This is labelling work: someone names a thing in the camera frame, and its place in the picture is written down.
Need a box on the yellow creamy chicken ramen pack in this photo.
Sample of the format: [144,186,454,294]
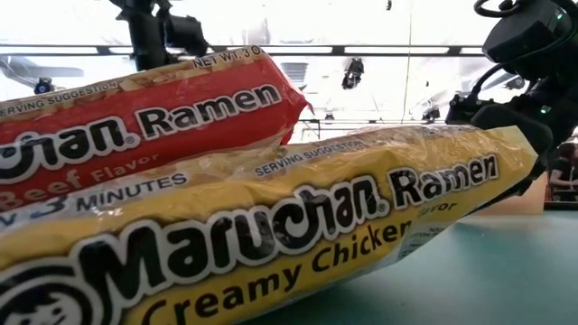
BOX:
[0,124,539,325]

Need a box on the person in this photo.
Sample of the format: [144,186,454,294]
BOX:
[547,142,578,190]

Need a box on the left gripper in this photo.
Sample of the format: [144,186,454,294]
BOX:
[128,8,169,71]

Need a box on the red beef ramen pack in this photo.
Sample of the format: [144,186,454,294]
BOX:
[0,44,313,213]

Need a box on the black round fixture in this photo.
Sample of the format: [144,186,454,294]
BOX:
[33,76,55,95]
[341,57,365,90]

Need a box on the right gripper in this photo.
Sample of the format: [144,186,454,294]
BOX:
[469,104,578,214]

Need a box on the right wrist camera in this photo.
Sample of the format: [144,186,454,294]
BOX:
[444,93,480,126]

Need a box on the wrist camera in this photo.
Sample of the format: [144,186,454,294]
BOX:
[444,93,480,126]
[164,15,210,58]

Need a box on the right camera cable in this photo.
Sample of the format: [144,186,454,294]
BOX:
[469,0,518,98]

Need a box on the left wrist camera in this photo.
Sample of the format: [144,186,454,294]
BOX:
[164,15,210,58]

